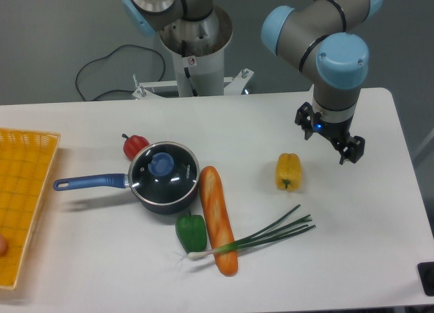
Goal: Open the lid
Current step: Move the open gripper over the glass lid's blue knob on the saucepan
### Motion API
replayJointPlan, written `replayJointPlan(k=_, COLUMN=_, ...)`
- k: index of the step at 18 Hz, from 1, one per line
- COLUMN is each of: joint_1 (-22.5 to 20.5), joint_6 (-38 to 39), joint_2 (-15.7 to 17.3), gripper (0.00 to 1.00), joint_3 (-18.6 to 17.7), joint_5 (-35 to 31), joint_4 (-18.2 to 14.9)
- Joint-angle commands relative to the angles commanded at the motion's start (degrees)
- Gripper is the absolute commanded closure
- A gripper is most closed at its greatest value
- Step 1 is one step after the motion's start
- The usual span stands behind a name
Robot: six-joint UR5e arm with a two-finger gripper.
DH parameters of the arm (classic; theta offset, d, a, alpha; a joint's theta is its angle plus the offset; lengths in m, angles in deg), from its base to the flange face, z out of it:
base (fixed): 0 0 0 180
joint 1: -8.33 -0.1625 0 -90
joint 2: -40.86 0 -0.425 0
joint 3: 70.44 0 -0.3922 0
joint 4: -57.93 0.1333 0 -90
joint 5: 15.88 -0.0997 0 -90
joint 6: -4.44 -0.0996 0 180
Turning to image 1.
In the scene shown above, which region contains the glass lid with blue knob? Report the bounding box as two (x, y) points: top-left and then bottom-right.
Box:
(128, 142), (199, 205)

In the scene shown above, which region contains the baguette bread loaf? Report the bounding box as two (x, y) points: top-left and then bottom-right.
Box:
(199, 166), (238, 276)

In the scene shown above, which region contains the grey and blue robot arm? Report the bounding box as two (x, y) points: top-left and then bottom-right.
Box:
(122, 0), (383, 163)

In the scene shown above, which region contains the blue handled saucepan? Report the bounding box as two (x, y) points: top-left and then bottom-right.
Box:
(53, 169), (200, 215)

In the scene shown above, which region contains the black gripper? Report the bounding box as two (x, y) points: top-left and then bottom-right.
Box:
(294, 102), (366, 165)

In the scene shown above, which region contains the yellow bell pepper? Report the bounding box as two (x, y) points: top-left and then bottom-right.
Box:
(275, 153), (302, 191)

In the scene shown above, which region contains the black object at table edge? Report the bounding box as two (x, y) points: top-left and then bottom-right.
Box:
(417, 262), (434, 297)

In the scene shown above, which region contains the green spring onion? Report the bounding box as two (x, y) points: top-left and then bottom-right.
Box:
(179, 205), (316, 274)

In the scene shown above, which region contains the black cable on floor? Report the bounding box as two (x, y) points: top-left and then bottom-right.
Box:
(75, 43), (166, 102)

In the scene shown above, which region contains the green bell pepper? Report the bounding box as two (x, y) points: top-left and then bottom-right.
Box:
(175, 213), (208, 253)

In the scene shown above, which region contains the yellow woven basket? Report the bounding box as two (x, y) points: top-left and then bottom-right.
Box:
(1, 128), (60, 290)

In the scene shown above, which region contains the red bell pepper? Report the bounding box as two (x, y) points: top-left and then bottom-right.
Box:
(121, 133), (150, 161)

